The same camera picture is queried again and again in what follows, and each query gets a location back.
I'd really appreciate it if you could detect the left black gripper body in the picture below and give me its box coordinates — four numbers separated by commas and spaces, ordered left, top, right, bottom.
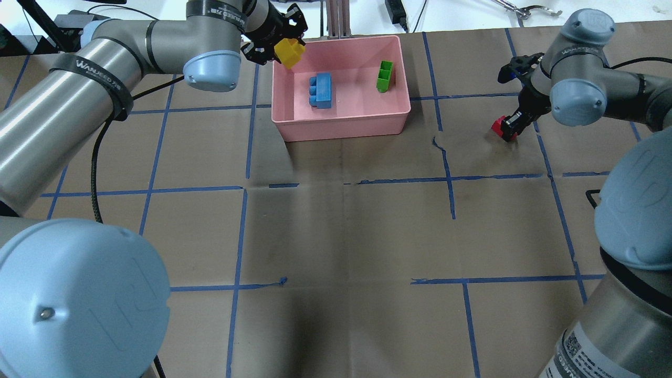
241, 3, 308, 65

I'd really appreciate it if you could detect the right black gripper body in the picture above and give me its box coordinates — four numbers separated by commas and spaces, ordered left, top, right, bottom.
498, 52, 551, 136

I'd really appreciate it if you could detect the yellow toy block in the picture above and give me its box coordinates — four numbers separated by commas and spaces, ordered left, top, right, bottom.
274, 38, 306, 69

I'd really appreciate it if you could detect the red toy block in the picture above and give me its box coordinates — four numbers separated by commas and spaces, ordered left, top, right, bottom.
490, 115, 518, 143

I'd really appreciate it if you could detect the blue toy block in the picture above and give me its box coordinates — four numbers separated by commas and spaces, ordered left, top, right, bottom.
309, 72, 334, 110

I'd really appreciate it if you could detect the green toy block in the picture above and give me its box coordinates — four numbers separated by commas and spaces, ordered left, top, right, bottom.
376, 60, 395, 93

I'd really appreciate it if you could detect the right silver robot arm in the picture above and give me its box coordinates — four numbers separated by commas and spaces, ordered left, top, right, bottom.
492, 8, 671, 377

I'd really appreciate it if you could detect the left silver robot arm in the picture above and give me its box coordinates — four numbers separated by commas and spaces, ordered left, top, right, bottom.
2, 1, 308, 377

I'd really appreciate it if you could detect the pink plastic box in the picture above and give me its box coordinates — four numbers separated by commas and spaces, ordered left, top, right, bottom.
271, 35, 411, 143

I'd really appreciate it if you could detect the black power adapter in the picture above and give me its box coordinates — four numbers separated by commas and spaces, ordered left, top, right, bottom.
384, 0, 408, 32

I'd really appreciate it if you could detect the brown paper table cover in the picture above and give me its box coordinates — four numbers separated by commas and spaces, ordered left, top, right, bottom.
0, 23, 672, 378

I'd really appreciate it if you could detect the black stand base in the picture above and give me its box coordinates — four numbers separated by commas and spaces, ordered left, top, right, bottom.
54, 10, 111, 53

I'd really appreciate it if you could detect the aluminium frame post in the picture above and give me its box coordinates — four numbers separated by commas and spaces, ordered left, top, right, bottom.
326, 0, 352, 39

